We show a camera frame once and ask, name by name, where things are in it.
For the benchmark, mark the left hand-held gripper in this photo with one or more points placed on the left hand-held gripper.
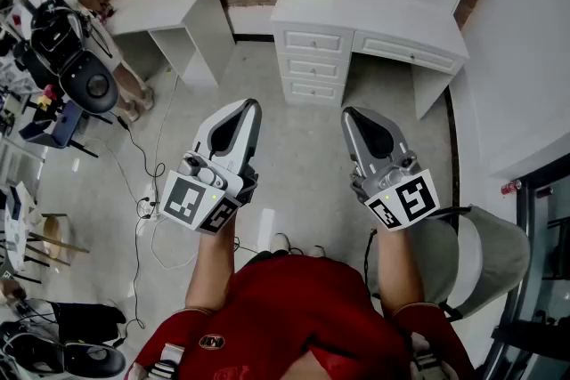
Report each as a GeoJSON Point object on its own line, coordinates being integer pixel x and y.
{"type": "Point", "coordinates": [184, 200]}

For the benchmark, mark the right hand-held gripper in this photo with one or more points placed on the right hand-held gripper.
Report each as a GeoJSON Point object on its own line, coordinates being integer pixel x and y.
{"type": "Point", "coordinates": [414, 198]}

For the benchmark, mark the person's right forearm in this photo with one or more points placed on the person's right forearm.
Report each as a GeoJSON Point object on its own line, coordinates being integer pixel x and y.
{"type": "Point", "coordinates": [398, 267]}

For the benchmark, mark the person's left forearm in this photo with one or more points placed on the person's left forearm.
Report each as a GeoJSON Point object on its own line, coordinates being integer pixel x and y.
{"type": "Point", "coordinates": [214, 267]}

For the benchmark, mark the small white desk drawer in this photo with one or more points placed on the small white desk drawer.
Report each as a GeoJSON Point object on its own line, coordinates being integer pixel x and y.
{"type": "Point", "coordinates": [314, 41]}
{"type": "Point", "coordinates": [314, 67]}
{"type": "Point", "coordinates": [314, 91]}

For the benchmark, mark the wide white desk drawer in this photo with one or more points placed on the wide white desk drawer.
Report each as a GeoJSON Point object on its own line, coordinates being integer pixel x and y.
{"type": "Point", "coordinates": [407, 53]}

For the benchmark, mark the white desk with drawers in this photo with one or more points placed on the white desk with drawers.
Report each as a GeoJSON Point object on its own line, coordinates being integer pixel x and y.
{"type": "Point", "coordinates": [378, 4]}

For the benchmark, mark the white power strip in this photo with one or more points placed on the white power strip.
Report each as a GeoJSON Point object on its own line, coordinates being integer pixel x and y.
{"type": "Point", "coordinates": [149, 202]}

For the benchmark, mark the person's white shoe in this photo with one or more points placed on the person's white shoe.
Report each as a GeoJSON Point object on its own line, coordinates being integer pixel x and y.
{"type": "Point", "coordinates": [317, 251]}
{"type": "Point", "coordinates": [280, 242]}

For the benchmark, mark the red drink can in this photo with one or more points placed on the red drink can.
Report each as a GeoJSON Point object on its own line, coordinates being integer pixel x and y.
{"type": "Point", "coordinates": [511, 187]}

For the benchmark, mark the black rounded backpack rig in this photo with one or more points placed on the black rounded backpack rig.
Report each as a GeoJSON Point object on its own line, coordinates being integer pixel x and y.
{"type": "Point", "coordinates": [93, 358]}
{"type": "Point", "coordinates": [89, 82]}

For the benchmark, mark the grey upholstered chair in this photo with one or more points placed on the grey upholstered chair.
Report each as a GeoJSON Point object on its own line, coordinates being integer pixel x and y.
{"type": "Point", "coordinates": [503, 253]}

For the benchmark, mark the blue plastic chair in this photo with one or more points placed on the blue plastic chair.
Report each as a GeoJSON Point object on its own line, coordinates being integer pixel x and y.
{"type": "Point", "coordinates": [58, 126]}

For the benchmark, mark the person's red shirt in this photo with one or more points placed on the person's red shirt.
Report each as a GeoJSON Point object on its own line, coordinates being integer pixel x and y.
{"type": "Point", "coordinates": [289, 307]}

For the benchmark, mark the black framed glass door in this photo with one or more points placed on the black framed glass door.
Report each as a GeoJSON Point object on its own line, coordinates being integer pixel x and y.
{"type": "Point", "coordinates": [543, 280]}

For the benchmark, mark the cluttered white work table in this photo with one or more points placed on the cluttered white work table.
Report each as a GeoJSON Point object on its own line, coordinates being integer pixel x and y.
{"type": "Point", "coordinates": [15, 218]}

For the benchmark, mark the black bag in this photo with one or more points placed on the black bag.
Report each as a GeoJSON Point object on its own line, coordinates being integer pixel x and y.
{"type": "Point", "coordinates": [89, 320]}

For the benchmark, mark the gold frame stool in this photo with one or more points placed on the gold frame stool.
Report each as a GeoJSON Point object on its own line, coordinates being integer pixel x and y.
{"type": "Point", "coordinates": [53, 231]}

